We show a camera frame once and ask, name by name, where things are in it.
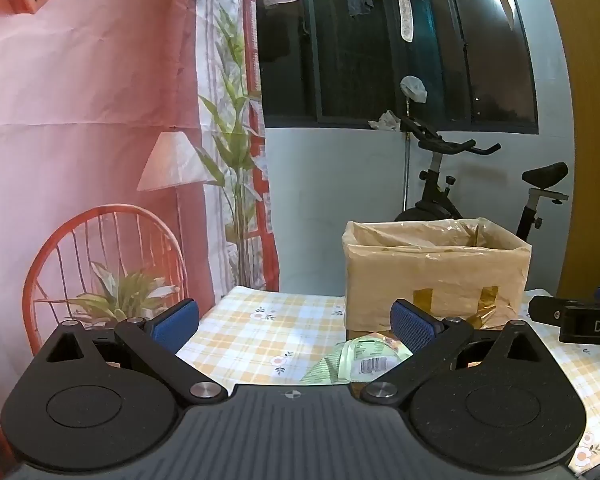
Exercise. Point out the crumpled white rag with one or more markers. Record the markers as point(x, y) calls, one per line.
point(386, 120)

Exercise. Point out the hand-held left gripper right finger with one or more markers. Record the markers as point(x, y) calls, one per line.
point(411, 326)

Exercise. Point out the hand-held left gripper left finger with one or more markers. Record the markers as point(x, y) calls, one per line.
point(176, 321)

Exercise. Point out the white plastic bag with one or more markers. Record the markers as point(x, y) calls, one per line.
point(414, 87)

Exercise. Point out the black exercise bike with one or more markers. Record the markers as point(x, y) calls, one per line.
point(432, 205)

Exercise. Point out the white lace strip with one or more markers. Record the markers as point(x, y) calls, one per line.
point(404, 5)

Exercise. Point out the dark glass window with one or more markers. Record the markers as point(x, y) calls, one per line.
point(360, 70)

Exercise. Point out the plaid floral tablecloth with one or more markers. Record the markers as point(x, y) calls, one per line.
point(260, 330)

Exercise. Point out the green snack packet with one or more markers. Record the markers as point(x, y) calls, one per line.
point(350, 362)

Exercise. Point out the cardboard box with plastic liner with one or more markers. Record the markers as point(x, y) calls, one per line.
point(430, 275)

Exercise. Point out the wooden door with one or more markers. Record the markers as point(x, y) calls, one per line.
point(590, 135)

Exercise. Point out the printed backdrop cloth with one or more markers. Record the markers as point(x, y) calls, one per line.
point(80, 110)

